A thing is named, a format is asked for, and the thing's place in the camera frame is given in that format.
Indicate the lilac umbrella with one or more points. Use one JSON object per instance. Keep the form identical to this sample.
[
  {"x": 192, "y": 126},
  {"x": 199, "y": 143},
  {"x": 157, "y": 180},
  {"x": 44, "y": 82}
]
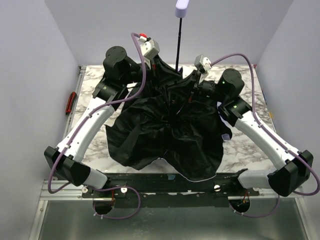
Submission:
[{"x": 158, "y": 124}]

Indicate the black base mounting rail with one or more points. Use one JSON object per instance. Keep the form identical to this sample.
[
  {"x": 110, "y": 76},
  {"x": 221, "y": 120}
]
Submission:
[{"x": 165, "y": 190}]

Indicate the red black handled tool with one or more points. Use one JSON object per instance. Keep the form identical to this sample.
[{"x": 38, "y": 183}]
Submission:
[{"x": 70, "y": 103}]

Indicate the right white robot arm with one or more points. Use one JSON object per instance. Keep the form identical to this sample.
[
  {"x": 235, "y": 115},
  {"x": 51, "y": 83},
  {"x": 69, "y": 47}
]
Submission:
[{"x": 291, "y": 168}]

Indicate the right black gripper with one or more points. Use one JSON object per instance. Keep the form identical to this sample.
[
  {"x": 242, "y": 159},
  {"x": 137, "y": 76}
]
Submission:
[{"x": 196, "y": 81}]

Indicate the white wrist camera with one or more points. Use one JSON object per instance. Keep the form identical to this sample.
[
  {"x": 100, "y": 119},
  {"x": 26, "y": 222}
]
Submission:
[
  {"x": 149, "y": 47},
  {"x": 203, "y": 66}
]

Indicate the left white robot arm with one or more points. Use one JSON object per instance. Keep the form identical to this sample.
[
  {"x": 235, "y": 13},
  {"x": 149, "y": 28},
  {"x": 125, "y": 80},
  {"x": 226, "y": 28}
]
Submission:
[{"x": 90, "y": 123}]

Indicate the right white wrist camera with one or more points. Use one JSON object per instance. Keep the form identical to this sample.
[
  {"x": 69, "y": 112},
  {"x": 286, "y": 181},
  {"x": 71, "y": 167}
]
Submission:
[{"x": 203, "y": 66}]

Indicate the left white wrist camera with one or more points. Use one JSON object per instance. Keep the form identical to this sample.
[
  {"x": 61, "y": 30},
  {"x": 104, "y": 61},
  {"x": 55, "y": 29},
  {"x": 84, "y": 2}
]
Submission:
[{"x": 149, "y": 47}]

